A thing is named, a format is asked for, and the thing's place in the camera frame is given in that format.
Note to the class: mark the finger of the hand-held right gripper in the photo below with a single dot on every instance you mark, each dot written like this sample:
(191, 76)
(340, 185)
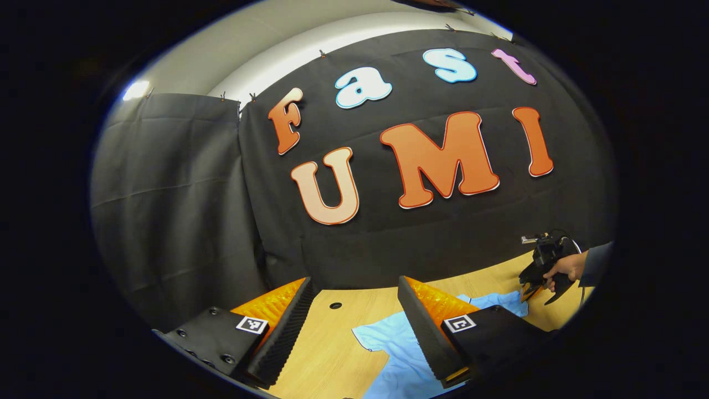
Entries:
(530, 282)
(560, 288)

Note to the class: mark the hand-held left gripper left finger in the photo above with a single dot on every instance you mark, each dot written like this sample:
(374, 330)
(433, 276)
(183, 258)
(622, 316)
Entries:
(282, 338)

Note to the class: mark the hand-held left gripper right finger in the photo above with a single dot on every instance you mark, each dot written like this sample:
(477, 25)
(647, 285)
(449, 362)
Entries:
(426, 338)

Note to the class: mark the light blue T-shirt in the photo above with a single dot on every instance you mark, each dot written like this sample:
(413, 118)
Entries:
(396, 354)

